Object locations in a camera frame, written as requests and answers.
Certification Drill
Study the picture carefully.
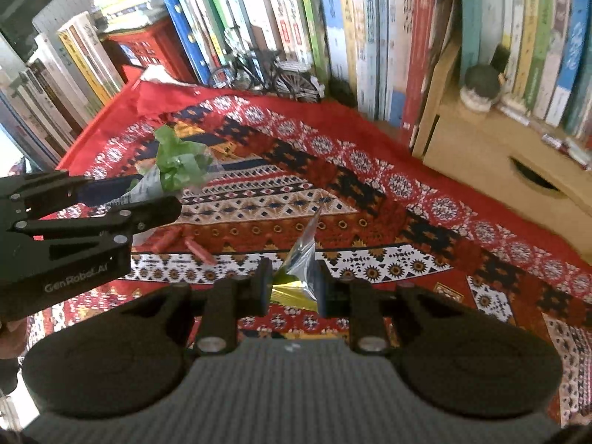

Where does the wooden drawer box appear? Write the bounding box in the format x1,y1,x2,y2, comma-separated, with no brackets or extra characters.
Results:
413,38,591,262

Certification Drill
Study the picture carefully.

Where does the red plastic crate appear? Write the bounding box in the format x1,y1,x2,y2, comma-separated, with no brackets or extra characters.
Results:
100,16,198,83

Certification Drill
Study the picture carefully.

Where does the green plastic wrapper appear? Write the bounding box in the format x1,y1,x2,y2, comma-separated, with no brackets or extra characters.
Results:
105,124,217,209

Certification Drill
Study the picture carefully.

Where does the left row of books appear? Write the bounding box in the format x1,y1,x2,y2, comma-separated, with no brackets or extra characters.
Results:
1,11,124,171

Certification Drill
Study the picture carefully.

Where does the clear silver plastic wrapper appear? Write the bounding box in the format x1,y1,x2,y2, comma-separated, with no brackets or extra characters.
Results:
273,206,322,302

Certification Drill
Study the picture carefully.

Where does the patterned red tablecloth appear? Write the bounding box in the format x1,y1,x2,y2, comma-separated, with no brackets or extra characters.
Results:
30,80,591,424

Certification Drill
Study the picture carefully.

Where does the gold foil wrapper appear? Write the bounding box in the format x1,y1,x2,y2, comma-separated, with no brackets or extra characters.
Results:
271,281,318,312

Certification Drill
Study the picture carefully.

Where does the miniature black bicycle model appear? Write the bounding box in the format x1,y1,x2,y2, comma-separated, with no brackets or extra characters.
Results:
208,28,325,103

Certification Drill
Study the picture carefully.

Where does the stack of flat books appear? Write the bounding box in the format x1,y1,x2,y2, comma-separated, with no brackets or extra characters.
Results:
90,0,168,34

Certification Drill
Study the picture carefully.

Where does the row of upright books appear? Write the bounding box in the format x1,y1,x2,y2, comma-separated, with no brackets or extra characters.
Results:
164,0,591,140

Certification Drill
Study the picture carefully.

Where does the person left hand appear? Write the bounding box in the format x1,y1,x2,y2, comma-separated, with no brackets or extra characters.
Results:
0,319,29,360

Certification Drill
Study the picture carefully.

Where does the small cactus ornament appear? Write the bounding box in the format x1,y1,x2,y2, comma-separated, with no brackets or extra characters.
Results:
460,64,502,113

